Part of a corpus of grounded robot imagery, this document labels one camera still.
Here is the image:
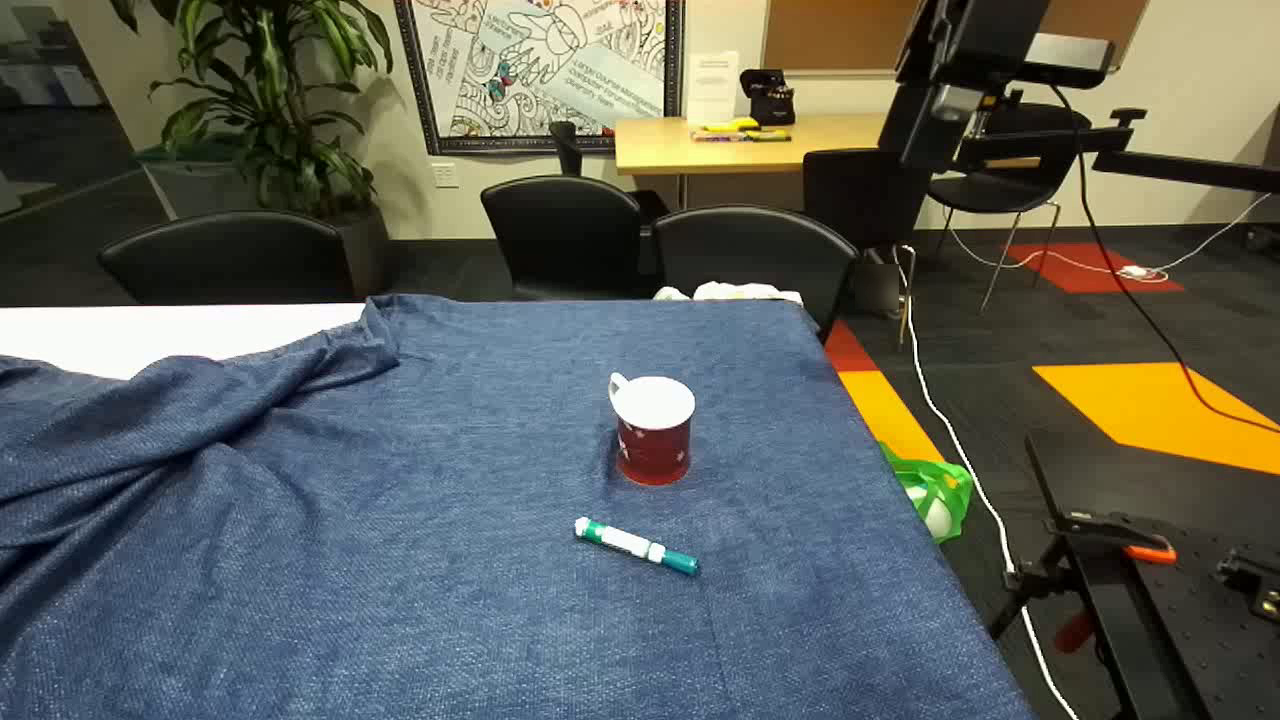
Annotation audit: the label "white marker teal caps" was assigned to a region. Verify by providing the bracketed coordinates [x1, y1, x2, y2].
[572, 511, 703, 581]

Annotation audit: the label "red mug white inside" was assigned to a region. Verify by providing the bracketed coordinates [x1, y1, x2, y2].
[603, 368, 701, 493]

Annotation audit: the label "white crumpled cloth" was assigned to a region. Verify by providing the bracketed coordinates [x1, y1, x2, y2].
[651, 277, 807, 311]

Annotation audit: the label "black office chair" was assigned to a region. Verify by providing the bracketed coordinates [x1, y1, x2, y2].
[651, 205, 863, 336]
[97, 208, 360, 308]
[476, 171, 667, 303]

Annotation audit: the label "light wooden desk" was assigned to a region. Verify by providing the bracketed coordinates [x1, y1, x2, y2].
[609, 111, 893, 213]

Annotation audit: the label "yellow item on desk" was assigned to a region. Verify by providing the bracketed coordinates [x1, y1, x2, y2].
[689, 117, 797, 149]

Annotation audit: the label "black box under desk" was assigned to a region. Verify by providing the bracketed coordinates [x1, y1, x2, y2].
[799, 145, 934, 252]

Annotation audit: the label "white paper sheet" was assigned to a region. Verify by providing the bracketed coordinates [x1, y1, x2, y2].
[691, 50, 745, 130]

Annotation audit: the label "black desk telephone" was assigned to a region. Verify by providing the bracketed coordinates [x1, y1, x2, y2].
[735, 66, 799, 132]

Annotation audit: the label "blue fabric table cloth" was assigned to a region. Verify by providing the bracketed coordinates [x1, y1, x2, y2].
[0, 291, 1040, 720]

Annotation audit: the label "green plastic bag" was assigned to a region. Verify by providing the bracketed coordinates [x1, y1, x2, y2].
[880, 444, 979, 549]

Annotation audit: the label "black swivel chair metal legs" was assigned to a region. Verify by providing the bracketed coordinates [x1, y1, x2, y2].
[926, 91, 1096, 316]

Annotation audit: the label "green potted plant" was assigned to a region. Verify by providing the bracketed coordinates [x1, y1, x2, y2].
[107, 0, 399, 300]

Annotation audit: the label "black boom stand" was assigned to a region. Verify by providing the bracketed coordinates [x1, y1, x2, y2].
[877, 0, 1280, 202]

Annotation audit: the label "small black device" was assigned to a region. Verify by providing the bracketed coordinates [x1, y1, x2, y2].
[1211, 549, 1280, 631]

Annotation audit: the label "white floor cable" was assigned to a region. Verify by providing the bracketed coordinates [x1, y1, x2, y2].
[890, 246, 1084, 720]

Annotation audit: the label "framed wall whiteboard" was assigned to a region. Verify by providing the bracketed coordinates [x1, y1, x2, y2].
[393, 0, 691, 160]

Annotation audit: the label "black hanging cable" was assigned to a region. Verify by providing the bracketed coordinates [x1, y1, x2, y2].
[1073, 156, 1280, 444]

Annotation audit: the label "orange handled black clamp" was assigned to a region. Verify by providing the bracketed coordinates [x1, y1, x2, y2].
[989, 506, 1184, 657]

